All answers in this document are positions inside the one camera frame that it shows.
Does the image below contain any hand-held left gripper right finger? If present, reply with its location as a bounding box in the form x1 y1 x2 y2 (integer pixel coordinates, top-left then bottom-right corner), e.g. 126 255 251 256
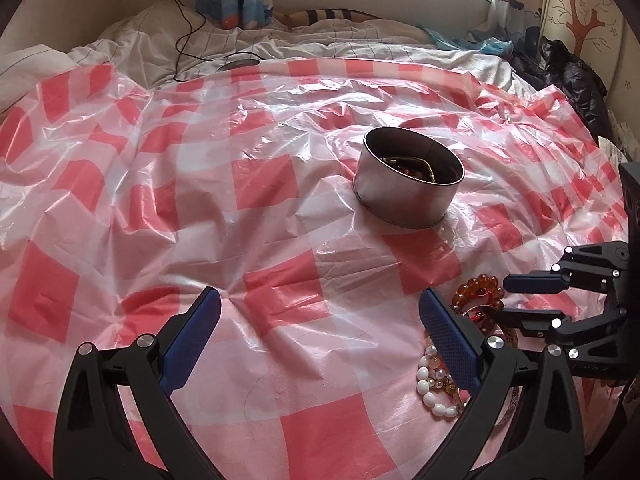
418 288 587 480

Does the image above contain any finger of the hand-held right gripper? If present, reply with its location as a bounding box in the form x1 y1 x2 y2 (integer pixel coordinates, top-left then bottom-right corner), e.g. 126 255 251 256
504 241 630 295
482 309 627 377

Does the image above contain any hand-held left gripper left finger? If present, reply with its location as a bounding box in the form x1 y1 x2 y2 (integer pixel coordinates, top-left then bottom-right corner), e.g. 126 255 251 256
52 286 223 480

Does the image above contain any amber bead bracelet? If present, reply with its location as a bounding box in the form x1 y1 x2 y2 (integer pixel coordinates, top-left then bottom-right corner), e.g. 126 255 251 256
451 274 506 333

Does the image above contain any round silver metal tin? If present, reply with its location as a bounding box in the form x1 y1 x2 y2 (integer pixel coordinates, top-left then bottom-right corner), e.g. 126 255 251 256
353 127 466 229

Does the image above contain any gold chain bracelet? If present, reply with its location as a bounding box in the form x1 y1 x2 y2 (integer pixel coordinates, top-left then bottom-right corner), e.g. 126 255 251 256
382 156 436 183

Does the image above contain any white crumpled paper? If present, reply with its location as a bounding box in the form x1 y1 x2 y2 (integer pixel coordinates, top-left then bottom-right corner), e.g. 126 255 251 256
597 120 633 166

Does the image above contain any brown patterned bangle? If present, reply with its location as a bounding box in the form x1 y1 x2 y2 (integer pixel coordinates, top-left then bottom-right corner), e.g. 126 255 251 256
492 330 526 428

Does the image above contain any black puffer jacket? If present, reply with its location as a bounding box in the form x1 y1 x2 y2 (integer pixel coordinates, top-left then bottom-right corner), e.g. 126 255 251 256
510 37 611 141

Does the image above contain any red white checkered plastic sheet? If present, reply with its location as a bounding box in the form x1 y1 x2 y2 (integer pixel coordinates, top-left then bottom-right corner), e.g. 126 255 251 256
0 57 631 480

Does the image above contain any blue plastic bag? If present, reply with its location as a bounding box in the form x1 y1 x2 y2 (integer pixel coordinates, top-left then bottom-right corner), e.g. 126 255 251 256
427 30 516 56

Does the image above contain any white cartoon curtain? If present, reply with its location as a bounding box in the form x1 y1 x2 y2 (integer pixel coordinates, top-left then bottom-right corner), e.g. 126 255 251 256
492 0 546 56

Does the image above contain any round dark charging pad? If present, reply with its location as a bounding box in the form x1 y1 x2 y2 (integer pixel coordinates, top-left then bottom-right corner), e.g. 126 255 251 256
216 57 262 73

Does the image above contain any white striped duvet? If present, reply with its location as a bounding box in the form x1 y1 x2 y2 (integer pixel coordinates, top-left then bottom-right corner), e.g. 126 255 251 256
0 2 516 111

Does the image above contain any striped beige pillow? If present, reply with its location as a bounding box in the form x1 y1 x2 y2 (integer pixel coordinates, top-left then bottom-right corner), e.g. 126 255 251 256
272 7 426 28

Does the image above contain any clear crystal bead bracelet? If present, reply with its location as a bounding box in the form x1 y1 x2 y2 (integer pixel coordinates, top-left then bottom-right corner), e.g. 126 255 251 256
429 355 458 396

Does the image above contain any white pearl bracelet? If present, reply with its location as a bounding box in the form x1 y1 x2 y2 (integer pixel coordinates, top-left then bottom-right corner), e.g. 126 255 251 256
416 345 473 420

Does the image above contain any black cable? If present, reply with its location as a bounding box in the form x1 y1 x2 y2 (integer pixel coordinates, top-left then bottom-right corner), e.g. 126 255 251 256
160 0 263 83

